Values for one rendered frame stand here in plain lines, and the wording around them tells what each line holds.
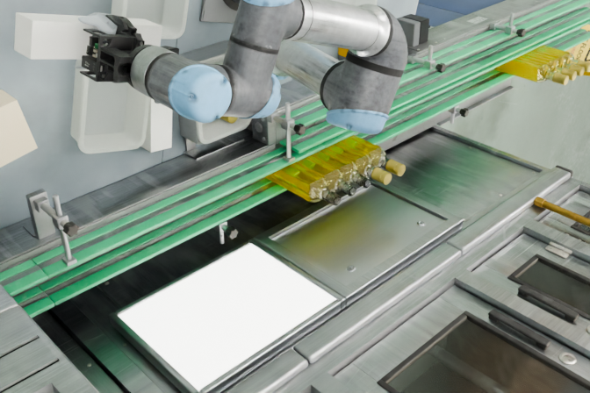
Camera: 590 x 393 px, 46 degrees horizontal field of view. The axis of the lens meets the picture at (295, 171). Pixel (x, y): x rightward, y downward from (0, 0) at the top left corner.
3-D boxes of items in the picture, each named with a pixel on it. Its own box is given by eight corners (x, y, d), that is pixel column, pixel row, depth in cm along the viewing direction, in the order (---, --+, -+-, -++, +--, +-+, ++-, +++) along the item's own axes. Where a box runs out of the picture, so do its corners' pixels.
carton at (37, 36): (16, 12, 111) (32, 20, 107) (144, 18, 128) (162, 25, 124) (14, 49, 113) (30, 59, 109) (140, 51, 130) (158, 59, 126)
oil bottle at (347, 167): (292, 161, 199) (347, 189, 185) (291, 145, 196) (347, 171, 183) (306, 155, 202) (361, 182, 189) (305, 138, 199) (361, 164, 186)
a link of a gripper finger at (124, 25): (107, 6, 112) (133, 33, 107) (116, 6, 113) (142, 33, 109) (101, 32, 114) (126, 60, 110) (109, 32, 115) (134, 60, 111)
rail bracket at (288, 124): (267, 153, 190) (298, 168, 182) (265, 96, 181) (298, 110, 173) (276, 149, 191) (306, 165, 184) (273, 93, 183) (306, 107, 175)
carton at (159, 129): (137, 144, 175) (150, 152, 171) (137, 51, 165) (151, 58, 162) (158, 139, 179) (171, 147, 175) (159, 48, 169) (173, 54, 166)
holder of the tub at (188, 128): (182, 153, 186) (199, 163, 182) (171, 56, 173) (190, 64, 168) (232, 132, 197) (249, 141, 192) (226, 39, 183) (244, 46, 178)
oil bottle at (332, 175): (277, 168, 196) (331, 197, 182) (277, 151, 193) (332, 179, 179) (291, 161, 199) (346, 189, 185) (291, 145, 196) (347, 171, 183)
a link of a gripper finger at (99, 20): (67, -2, 112) (93, 26, 107) (100, 0, 116) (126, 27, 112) (63, 15, 114) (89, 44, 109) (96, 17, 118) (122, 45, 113)
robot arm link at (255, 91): (297, 58, 104) (243, 49, 96) (276, 127, 108) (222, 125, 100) (263, 43, 109) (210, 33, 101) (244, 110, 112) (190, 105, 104)
